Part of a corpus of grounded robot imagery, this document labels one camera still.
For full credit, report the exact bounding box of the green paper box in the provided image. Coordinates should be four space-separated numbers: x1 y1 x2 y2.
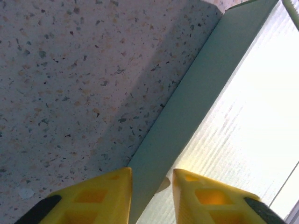
128 0 299 224

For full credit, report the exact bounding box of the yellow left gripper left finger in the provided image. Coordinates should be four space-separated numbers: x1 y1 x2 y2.
15 167 133 224

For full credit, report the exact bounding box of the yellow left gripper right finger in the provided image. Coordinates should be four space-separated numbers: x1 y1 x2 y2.
172 168 288 224

